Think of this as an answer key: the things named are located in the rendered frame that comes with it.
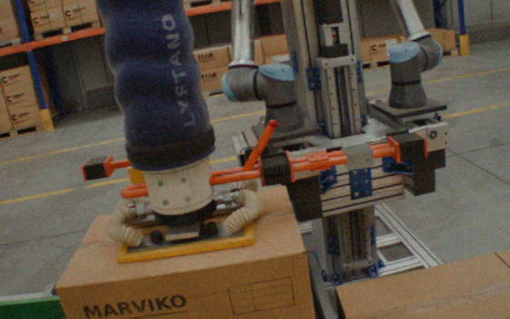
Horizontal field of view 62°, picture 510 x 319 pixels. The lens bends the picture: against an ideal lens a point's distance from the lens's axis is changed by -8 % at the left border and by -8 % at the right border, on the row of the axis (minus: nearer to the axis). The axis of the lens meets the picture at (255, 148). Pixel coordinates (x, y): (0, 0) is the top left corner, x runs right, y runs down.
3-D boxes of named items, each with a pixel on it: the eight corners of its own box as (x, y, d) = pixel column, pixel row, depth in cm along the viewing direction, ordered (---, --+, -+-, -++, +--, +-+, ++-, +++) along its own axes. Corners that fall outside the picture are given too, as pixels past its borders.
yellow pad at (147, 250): (117, 264, 108) (112, 247, 106) (126, 244, 117) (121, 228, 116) (255, 245, 107) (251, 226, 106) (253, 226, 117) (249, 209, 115)
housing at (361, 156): (348, 171, 115) (346, 154, 113) (341, 162, 121) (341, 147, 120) (374, 167, 115) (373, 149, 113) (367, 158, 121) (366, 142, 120)
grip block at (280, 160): (261, 189, 114) (258, 166, 112) (260, 174, 123) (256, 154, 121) (295, 183, 113) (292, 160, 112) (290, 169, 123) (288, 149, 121)
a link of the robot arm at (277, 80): (291, 104, 158) (286, 65, 154) (256, 106, 164) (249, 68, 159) (300, 96, 168) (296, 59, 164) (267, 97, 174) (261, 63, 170)
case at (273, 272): (104, 406, 113) (54, 287, 101) (129, 317, 151) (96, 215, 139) (321, 376, 113) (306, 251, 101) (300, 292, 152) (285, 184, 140)
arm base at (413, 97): (382, 103, 179) (380, 78, 176) (415, 97, 180) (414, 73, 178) (398, 110, 165) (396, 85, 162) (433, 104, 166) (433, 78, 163)
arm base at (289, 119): (261, 125, 175) (257, 100, 172) (300, 118, 176) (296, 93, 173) (268, 136, 161) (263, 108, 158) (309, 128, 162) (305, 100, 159)
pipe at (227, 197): (115, 248, 108) (109, 227, 107) (135, 206, 132) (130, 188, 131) (252, 228, 108) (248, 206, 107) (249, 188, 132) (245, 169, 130)
